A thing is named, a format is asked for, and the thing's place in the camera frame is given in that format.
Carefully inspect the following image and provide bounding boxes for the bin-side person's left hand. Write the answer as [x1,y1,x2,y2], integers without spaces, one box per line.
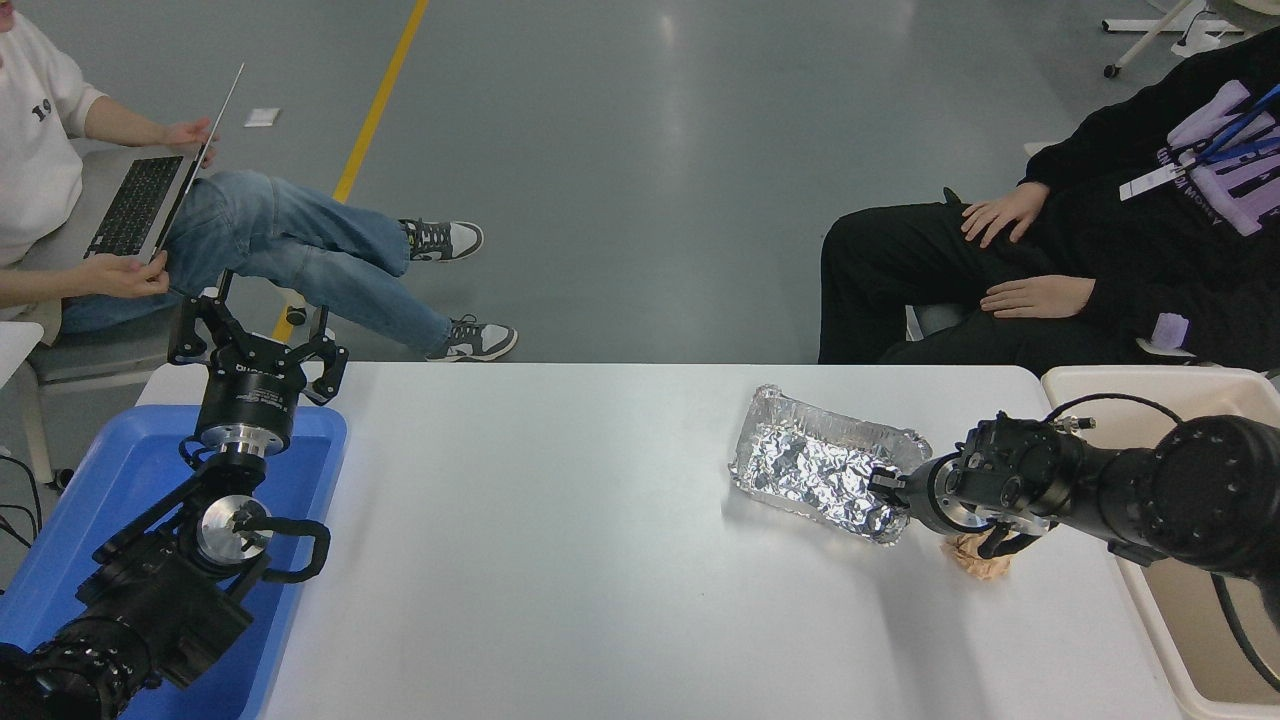
[979,274,1097,322]

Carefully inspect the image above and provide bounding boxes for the small white side table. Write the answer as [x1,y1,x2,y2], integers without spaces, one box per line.
[0,320,47,391]

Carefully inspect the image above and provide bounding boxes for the foil tray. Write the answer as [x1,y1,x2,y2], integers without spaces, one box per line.
[728,384,933,546]

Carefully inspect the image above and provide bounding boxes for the white wheeled stand base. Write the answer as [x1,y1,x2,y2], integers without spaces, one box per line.
[1103,0,1251,80]

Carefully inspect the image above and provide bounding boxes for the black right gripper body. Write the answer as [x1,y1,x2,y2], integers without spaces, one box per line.
[903,455,959,534]

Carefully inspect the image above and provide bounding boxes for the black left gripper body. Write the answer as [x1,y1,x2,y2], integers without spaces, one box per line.
[196,335,307,434]

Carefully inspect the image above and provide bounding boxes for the large pale bin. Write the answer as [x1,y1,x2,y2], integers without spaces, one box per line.
[1040,365,1280,720]

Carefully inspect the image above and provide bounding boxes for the person beside bin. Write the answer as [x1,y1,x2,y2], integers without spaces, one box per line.
[818,25,1280,373]

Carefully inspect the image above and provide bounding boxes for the laptop person's right hand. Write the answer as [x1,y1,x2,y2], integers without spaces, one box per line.
[84,251,172,300]

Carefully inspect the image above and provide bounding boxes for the bin-side person's right hand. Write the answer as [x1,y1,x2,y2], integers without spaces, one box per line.
[961,182,1052,250]

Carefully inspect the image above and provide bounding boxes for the blue plastic tray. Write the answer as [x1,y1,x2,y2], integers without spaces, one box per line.
[0,403,349,720]

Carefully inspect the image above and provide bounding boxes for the silver laptop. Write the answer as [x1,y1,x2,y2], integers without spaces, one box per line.
[20,63,246,271]

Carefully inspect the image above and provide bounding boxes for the black cables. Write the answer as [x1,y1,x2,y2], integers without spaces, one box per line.
[0,450,46,553]

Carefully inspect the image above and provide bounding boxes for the white chair grey seat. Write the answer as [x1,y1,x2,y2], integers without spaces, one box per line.
[14,298,193,491]

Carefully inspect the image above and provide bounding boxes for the person with laptop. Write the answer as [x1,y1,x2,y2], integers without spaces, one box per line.
[0,10,519,363]

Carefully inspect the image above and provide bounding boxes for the laptop person's left hand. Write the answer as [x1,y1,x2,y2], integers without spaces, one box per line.
[163,116,220,171]

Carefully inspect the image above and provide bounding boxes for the crumpled tan paper ball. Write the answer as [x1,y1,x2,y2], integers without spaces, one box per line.
[940,530,1017,582]

